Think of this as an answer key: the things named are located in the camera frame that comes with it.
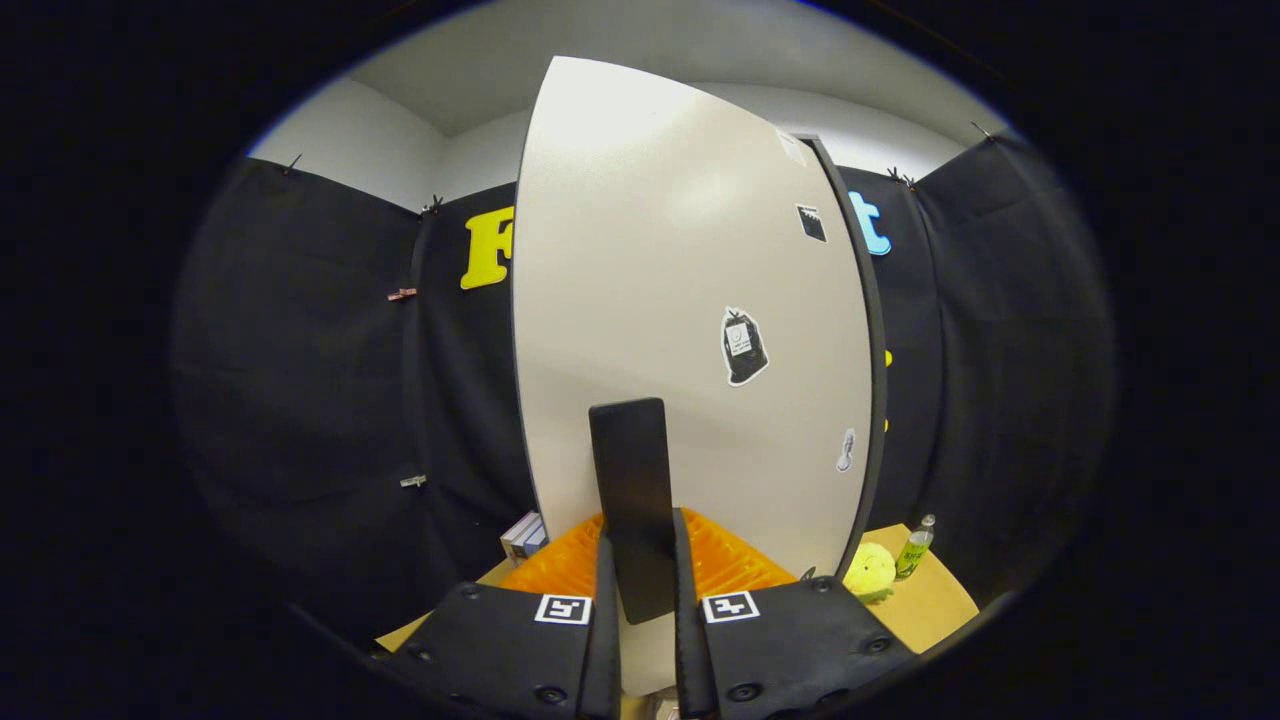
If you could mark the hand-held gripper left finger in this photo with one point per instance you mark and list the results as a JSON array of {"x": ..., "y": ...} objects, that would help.
[{"x": 603, "y": 650}]

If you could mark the dark grey shoe cabinet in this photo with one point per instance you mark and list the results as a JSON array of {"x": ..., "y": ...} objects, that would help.
[{"x": 878, "y": 380}]

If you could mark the yellow plush toy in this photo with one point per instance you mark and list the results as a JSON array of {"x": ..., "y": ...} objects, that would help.
[{"x": 868, "y": 572}]

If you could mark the black binder clip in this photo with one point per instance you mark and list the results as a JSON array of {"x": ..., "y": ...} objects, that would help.
[
  {"x": 981, "y": 131},
  {"x": 433, "y": 204},
  {"x": 901, "y": 179}
]

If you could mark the black backdrop cloth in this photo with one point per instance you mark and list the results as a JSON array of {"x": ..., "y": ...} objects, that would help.
[{"x": 300, "y": 400}]

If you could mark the pink clothes peg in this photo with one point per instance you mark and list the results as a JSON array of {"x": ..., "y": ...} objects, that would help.
[{"x": 402, "y": 294}]

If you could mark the beige book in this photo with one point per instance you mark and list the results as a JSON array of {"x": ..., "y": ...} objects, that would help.
[{"x": 512, "y": 535}]

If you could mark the green drink bottle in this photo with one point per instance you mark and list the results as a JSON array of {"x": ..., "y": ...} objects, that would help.
[{"x": 912, "y": 555}]

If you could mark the blue book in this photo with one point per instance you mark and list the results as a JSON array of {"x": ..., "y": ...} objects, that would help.
[{"x": 535, "y": 541}]

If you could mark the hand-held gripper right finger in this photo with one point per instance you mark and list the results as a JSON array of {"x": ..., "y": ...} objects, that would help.
[{"x": 690, "y": 650}]

